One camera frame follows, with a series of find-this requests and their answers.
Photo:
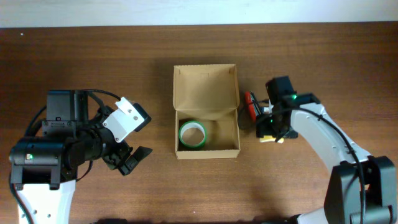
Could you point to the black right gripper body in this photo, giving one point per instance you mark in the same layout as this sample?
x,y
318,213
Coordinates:
x,y
265,131

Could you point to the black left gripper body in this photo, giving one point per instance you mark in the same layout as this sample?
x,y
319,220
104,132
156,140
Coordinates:
x,y
115,154

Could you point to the yellow spiral notepad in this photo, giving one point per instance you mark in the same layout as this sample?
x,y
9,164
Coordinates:
x,y
271,139

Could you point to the green tape roll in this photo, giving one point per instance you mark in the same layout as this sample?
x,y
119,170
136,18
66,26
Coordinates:
x,y
192,134

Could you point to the brown cardboard box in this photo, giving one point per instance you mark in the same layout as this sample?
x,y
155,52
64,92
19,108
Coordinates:
x,y
208,94

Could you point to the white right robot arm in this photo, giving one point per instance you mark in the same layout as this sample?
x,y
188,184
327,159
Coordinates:
x,y
361,189

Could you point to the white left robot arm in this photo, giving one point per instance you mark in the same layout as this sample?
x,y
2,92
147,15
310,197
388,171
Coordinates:
x,y
78,128

